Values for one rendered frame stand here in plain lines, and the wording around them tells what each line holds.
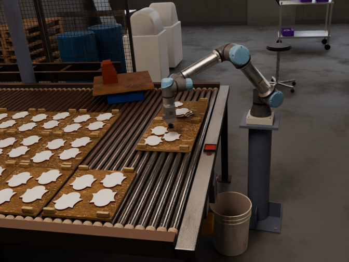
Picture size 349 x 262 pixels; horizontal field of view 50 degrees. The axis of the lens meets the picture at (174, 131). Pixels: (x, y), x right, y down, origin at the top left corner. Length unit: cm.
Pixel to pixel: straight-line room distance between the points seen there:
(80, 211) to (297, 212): 201
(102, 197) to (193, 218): 47
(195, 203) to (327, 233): 157
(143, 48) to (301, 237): 419
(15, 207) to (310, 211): 231
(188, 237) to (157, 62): 486
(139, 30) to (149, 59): 48
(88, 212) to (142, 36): 469
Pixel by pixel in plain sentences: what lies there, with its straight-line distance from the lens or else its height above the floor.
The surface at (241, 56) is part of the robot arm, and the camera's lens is 236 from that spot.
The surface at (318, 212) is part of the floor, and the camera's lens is 337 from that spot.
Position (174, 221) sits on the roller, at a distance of 172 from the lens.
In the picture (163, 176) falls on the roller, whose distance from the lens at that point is 204.
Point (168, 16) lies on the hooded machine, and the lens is 718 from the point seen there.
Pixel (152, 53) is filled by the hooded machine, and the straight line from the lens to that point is 625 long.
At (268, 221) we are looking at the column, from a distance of 318.
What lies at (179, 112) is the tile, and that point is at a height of 97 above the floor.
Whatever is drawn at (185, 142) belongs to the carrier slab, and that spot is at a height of 94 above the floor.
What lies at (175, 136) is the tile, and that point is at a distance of 240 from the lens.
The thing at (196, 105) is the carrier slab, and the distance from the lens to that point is 291.
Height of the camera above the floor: 199
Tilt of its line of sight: 25 degrees down
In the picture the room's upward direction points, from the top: 4 degrees counter-clockwise
